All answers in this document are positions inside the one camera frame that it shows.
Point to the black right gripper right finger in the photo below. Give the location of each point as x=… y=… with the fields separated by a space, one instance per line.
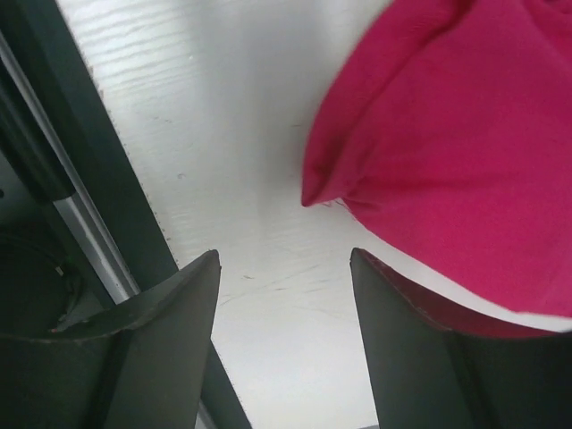
x=433 y=363

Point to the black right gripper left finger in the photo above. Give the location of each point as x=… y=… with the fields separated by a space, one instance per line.
x=139 y=364

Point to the pink t shirt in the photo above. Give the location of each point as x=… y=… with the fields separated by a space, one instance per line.
x=447 y=134

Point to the front aluminium rail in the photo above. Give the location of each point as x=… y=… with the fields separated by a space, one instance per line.
x=78 y=210

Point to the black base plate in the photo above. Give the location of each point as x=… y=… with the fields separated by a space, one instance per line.
x=61 y=282

